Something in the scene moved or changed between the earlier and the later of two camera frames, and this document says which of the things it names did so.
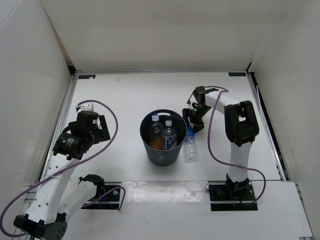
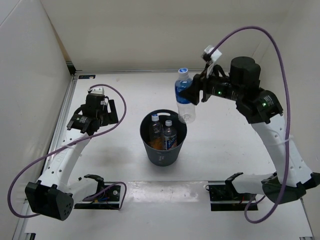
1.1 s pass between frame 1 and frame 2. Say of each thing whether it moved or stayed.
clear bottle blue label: moved
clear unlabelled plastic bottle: stayed
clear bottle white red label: stayed
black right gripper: moved
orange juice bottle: stayed
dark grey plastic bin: stayed
